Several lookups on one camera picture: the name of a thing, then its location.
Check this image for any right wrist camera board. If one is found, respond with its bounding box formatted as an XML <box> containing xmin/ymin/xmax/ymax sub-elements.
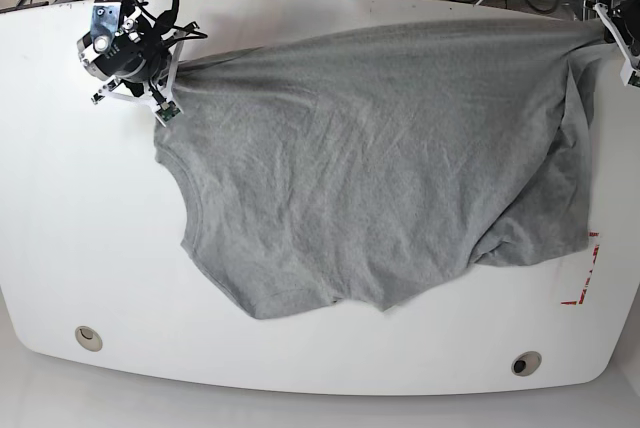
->
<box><xmin>154</xmin><ymin>101</ymin><xmax>182</xmax><ymax>127</ymax></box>

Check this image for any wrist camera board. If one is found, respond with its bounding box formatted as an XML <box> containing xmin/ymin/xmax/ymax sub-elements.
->
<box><xmin>154</xmin><ymin>101</ymin><xmax>182</xmax><ymax>127</ymax></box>
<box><xmin>620</xmin><ymin>64</ymin><xmax>640</xmax><ymax>88</ymax></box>

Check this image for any red tape rectangle marking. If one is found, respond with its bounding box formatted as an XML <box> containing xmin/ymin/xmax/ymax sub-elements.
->
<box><xmin>557</xmin><ymin>231</ymin><xmax>602</xmax><ymax>306</ymax></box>

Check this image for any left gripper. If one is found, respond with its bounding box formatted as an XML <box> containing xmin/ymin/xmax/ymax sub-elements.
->
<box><xmin>592</xmin><ymin>0</ymin><xmax>639</xmax><ymax>71</ymax></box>

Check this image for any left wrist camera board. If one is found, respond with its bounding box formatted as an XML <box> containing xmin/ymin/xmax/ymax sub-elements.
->
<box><xmin>620</xmin><ymin>64</ymin><xmax>640</xmax><ymax>88</ymax></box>

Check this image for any right table grommet hole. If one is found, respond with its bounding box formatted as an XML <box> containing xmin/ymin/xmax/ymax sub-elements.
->
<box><xmin>511</xmin><ymin>351</ymin><xmax>542</xmax><ymax>377</ymax></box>

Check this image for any left table grommet hole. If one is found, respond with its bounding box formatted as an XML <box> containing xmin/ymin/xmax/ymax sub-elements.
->
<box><xmin>75</xmin><ymin>326</ymin><xmax>103</xmax><ymax>352</ymax></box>

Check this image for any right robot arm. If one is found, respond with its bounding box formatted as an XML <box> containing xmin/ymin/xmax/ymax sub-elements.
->
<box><xmin>77</xmin><ymin>0</ymin><xmax>207</xmax><ymax>124</ymax></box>

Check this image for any grey t-shirt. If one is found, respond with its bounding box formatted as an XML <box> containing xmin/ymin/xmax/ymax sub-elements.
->
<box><xmin>154</xmin><ymin>18</ymin><xmax>606</xmax><ymax>320</ymax></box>

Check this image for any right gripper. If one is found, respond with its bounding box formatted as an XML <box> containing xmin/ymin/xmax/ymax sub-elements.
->
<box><xmin>89</xmin><ymin>22</ymin><xmax>206</xmax><ymax>111</ymax></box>

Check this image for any table grommet hole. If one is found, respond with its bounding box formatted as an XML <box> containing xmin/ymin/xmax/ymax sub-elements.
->
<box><xmin>75</xmin><ymin>326</ymin><xmax>103</xmax><ymax>352</ymax></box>
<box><xmin>511</xmin><ymin>351</ymin><xmax>542</xmax><ymax>377</ymax></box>

